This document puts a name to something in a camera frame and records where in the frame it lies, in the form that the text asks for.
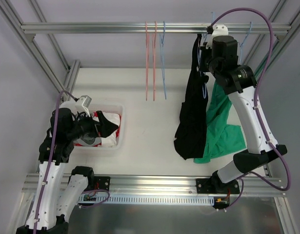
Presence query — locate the green tank top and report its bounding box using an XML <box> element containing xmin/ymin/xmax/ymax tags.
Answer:
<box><xmin>193</xmin><ymin>82</ymin><xmax>246</xmax><ymax>164</ymax></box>

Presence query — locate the white plastic basket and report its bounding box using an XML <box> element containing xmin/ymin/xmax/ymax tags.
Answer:
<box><xmin>74</xmin><ymin>101</ymin><xmax>125</xmax><ymax>155</ymax></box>

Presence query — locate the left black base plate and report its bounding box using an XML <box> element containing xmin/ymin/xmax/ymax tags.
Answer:
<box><xmin>94</xmin><ymin>176</ymin><xmax>111</xmax><ymax>191</ymax></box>

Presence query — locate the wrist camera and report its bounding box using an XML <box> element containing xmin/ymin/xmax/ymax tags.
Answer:
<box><xmin>206</xmin><ymin>24</ymin><xmax>229</xmax><ymax>49</ymax></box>
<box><xmin>75</xmin><ymin>95</ymin><xmax>92</xmax><ymax>117</ymax></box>

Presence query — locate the white slotted cable duct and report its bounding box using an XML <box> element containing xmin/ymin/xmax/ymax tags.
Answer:
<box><xmin>76</xmin><ymin>194</ymin><xmax>215</xmax><ymax>205</ymax></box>

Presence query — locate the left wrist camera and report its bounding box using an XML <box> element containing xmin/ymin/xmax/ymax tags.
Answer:
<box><xmin>75</xmin><ymin>95</ymin><xmax>92</xmax><ymax>117</ymax></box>

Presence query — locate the pink hanger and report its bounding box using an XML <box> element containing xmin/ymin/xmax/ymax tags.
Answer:
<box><xmin>145</xmin><ymin>22</ymin><xmax>149</xmax><ymax>101</ymax></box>
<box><xmin>152</xmin><ymin>22</ymin><xmax>157</xmax><ymax>101</ymax></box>

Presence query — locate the aluminium front rail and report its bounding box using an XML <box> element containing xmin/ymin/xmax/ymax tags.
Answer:
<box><xmin>21</xmin><ymin>174</ymin><xmax>286</xmax><ymax>197</ymax></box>

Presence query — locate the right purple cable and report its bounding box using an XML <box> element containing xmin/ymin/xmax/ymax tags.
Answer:
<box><xmin>208</xmin><ymin>7</ymin><xmax>292</xmax><ymax>208</ymax></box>

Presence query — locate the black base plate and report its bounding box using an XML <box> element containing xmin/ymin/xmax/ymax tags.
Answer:
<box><xmin>196</xmin><ymin>178</ymin><xmax>240</xmax><ymax>195</ymax></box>
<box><xmin>94</xmin><ymin>176</ymin><xmax>111</xmax><ymax>191</ymax></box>

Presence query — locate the grey tank top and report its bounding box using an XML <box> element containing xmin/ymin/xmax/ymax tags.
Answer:
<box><xmin>77</xmin><ymin>136</ymin><xmax>101</xmax><ymax>147</ymax></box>

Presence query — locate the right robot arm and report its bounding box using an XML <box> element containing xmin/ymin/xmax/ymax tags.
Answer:
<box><xmin>200</xmin><ymin>36</ymin><xmax>287</xmax><ymax>194</ymax></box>

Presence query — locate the aluminium hanging rail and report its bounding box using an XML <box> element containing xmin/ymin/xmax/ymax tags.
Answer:
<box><xmin>20</xmin><ymin>22</ymin><xmax>291</xmax><ymax>35</ymax></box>

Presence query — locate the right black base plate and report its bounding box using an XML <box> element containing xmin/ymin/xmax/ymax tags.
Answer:
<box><xmin>196</xmin><ymin>178</ymin><xmax>240</xmax><ymax>195</ymax></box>

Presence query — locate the blue hanger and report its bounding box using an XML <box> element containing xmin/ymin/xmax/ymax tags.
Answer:
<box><xmin>159</xmin><ymin>22</ymin><xmax>167</xmax><ymax>100</ymax></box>
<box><xmin>238</xmin><ymin>21</ymin><xmax>253</xmax><ymax>64</ymax></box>
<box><xmin>202</xmin><ymin>11</ymin><xmax>215</xmax><ymax>99</ymax></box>

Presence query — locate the black tank top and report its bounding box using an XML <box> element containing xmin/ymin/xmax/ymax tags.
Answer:
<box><xmin>174</xmin><ymin>34</ymin><xmax>208</xmax><ymax>160</ymax></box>

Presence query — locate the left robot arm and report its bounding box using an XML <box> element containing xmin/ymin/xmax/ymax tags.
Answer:
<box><xmin>16</xmin><ymin>108</ymin><xmax>120</xmax><ymax>234</ymax></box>

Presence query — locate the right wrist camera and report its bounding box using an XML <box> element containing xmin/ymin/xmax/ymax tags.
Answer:
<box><xmin>206</xmin><ymin>24</ymin><xmax>229</xmax><ymax>49</ymax></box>

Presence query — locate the red tank top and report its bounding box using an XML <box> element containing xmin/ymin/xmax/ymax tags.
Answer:
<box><xmin>95</xmin><ymin>116</ymin><xmax>122</xmax><ymax>147</ymax></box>

